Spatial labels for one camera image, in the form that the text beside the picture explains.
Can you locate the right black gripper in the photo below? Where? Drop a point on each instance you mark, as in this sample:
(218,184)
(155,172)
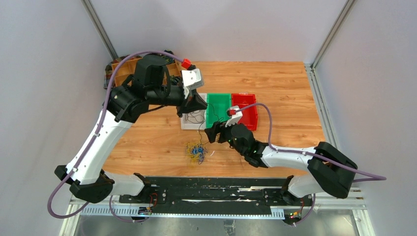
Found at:
(212,132)

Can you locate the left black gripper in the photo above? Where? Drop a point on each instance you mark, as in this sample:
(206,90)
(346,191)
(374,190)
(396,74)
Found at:
(194,102)

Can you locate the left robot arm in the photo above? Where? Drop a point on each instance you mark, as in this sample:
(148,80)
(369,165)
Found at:
(150,84)

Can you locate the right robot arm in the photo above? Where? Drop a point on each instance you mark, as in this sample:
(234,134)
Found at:
(328,169)

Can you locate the white plastic bin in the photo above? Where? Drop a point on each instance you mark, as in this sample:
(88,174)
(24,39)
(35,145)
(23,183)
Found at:
(194,120)

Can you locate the green plastic bin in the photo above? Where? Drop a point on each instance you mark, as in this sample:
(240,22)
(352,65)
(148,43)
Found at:
(218,104)

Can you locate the red plastic bin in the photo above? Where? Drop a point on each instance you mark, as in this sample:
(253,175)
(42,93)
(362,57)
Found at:
(249,115)

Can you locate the wooden compartment tray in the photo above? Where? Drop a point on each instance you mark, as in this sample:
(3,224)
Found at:
(174,68)

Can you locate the plaid cloth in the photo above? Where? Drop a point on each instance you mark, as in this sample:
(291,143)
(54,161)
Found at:
(126,69)

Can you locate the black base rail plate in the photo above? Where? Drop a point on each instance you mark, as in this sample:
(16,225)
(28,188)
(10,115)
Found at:
(215,196)

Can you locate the aluminium frame rail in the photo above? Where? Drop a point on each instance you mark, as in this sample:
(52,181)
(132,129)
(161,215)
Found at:
(327,216)

